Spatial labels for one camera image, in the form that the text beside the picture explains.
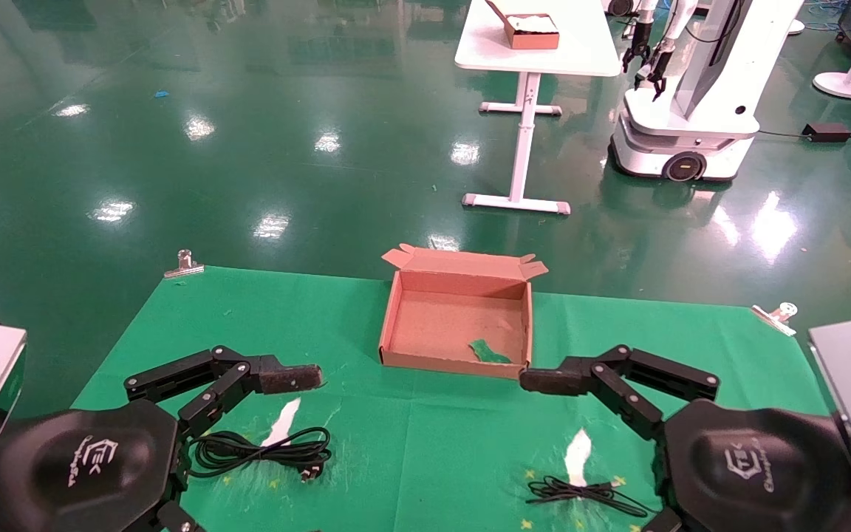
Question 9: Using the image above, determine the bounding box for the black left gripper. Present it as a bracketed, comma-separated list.
[0, 400, 201, 532]

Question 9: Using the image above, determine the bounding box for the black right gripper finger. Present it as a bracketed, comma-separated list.
[519, 344, 720, 442]

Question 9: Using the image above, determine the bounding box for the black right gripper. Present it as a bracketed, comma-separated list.
[640, 400, 851, 532]

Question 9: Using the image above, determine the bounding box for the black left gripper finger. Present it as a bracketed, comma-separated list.
[124, 345, 324, 438]

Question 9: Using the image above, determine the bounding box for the thick black power cord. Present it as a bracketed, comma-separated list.
[188, 427, 332, 482]

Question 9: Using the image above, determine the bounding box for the open brown cardboard box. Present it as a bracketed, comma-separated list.
[379, 244, 549, 380]

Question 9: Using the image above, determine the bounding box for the small brown cardboard box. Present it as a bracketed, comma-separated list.
[486, 0, 561, 50]

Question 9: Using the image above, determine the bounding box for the green table cloth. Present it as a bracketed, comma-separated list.
[71, 266, 830, 532]

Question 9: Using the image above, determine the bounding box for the silver metal table clip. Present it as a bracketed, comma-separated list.
[164, 249, 205, 279]
[751, 302, 798, 337]

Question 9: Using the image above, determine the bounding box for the white wheeled background robot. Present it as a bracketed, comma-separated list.
[609, 0, 807, 183]

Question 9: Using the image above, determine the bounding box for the white background table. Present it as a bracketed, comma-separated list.
[455, 0, 622, 216]

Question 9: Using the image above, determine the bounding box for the black power adapter brick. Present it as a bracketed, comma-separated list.
[802, 123, 851, 143]

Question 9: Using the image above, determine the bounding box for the thin black cable bundle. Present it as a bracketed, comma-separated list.
[526, 475, 649, 518]

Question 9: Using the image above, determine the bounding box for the black floor cable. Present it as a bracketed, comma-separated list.
[756, 130, 851, 142]

